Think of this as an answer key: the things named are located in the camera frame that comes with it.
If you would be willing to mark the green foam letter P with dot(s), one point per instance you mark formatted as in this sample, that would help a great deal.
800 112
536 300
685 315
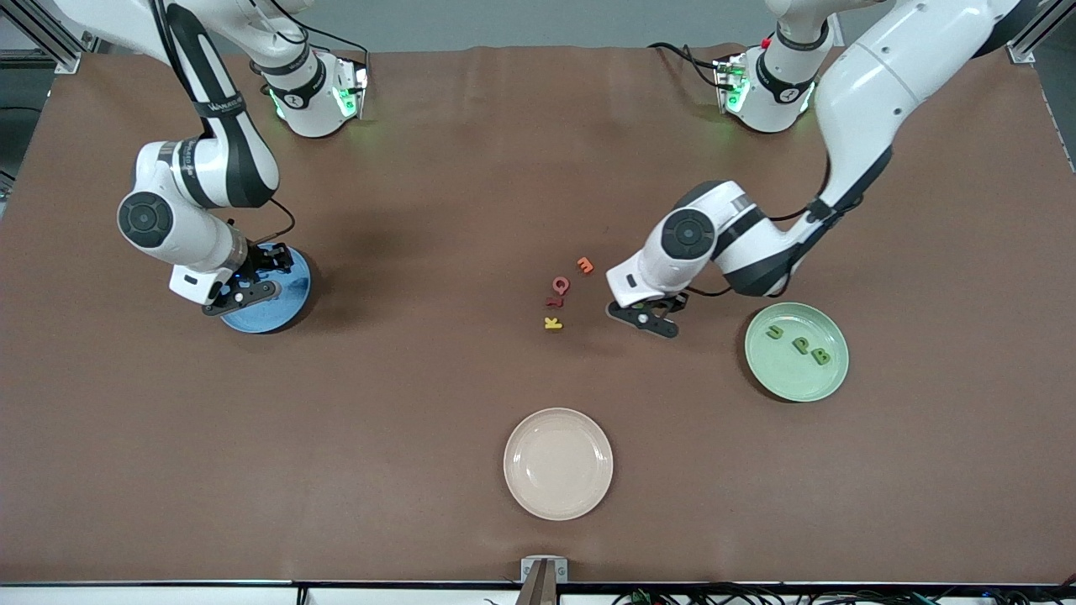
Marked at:
800 344

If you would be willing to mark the green foam letter B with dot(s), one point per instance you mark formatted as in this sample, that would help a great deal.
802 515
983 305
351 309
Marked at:
820 356

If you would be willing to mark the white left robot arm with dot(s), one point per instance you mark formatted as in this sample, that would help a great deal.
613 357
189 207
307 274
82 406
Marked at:
883 76

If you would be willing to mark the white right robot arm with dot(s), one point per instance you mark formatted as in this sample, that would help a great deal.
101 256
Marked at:
181 231

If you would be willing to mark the blue plate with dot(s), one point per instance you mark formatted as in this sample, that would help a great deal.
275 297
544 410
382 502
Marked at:
286 313

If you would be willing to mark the pink foam letter Q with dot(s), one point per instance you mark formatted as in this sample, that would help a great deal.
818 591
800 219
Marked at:
555 286

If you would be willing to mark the mint green plate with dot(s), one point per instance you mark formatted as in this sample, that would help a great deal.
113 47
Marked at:
799 382

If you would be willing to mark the brown table cover mat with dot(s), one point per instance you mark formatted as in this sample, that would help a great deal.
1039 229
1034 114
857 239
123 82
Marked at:
378 420

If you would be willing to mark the beige plate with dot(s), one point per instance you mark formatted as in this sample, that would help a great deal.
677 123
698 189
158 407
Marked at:
558 464

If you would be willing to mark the aluminium frame post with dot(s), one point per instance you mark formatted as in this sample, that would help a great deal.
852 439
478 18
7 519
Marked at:
1021 52
67 60

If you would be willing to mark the grey metal mounting bracket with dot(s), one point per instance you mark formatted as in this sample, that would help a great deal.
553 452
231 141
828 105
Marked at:
544 571

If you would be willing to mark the white table edge rail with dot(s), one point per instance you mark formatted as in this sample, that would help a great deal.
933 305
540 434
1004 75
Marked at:
168 597

